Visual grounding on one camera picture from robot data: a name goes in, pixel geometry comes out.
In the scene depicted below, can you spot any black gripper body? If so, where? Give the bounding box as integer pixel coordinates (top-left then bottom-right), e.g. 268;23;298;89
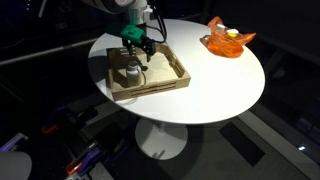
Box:
121;35;156;52

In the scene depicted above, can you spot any grey metal rail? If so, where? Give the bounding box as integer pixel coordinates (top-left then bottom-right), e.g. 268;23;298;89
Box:
0;38;98;67

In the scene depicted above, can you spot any black floor mat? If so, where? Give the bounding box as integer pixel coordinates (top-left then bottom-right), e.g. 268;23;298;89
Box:
218;121;266;168

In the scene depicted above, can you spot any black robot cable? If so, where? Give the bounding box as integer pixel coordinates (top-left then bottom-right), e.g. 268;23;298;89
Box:
146;0;168;44

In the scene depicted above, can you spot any orange plastic bag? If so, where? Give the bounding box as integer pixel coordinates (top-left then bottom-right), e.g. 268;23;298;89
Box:
199;16;257;59

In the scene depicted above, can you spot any black clamp with orange tip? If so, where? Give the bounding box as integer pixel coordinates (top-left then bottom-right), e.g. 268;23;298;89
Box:
41;106;99;135

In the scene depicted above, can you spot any purple bar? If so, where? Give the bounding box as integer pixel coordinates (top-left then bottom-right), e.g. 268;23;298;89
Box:
0;132;30;153

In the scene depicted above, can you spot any wooden slotted tray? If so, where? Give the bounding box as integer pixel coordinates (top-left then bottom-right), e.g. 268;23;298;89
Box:
105;42;192;102

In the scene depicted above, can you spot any orange and purple clamp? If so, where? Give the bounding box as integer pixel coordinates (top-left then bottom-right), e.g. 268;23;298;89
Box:
65;145;102;177

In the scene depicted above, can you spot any white table pedestal base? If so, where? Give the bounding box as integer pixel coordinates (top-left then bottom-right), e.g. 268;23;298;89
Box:
134;116;189;161

